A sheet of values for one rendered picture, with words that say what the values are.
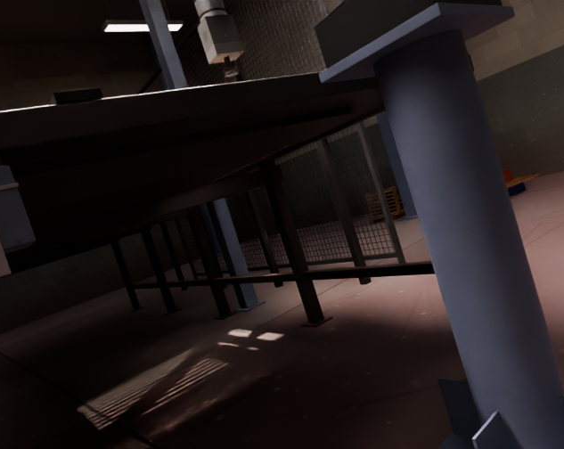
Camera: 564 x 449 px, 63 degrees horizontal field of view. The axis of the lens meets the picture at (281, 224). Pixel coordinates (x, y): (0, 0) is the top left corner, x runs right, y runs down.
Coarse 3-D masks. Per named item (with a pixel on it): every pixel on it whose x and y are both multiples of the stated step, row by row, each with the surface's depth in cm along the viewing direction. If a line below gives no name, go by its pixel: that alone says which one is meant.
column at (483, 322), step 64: (384, 64) 84; (448, 64) 80; (448, 128) 80; (448, 192) 82; (448, 256) 85; (512, 256) 82; (512, 320) 82; (448, 384) 104; (512, 384) 84; (448, 448) 102; (512, 448) 86
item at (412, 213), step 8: (384, 112) 498; (384, 120) 501; (384, 128) 504; (384, 136) 506; (392, 136) 499; (392, 144) 502; (392, 152) 504; (392, 160) 507; (400, 160) 500; (392, 168) 510; (400, 168) 502; (400, 176) 505; (400, 184) 508; (400, 192) 511; (408, 192) 503; (408, 200) 506; (408, 208) 509; (408, 216) 511; (416, 216) 494
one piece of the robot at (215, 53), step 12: (216, 12) 121; (204, 24) 121; (216, 24) 121; (228, 24) 123; (204, 36) 123; (216, 36) 121; (228, 36) 123; (204, 48) 125; (216, 48) 121; (228, 48) 122; (240, 48) 124; (216, 60) 125; (228, 60) 125
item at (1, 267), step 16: (0, 160) 68; (0, 176) 66; (0, 192) 66; (16, 192) 67; (0, 208) 66; (16, 208) 67; (0, 224) 65; (16, 224) 66; (0, 240) 65; (16, 240) 66; (32, 240) 67; (0, 256) 64; (0, 272) 64
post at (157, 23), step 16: (144, 0) 300; (144, 16) 306; (160, 16) 303; (160, 32) 301; (160, 48) 301; (160, 64) 307; (176, 64) 305; (176, 80) 303; (208, 208) 313; (224, 208) 310; (224, 224) 309; (224, 240) 308; (224, 256) 315; (240, 256) 313; (240, 272) 311; (240, 288) 310; (240, 304) 317; (256, 304) 314
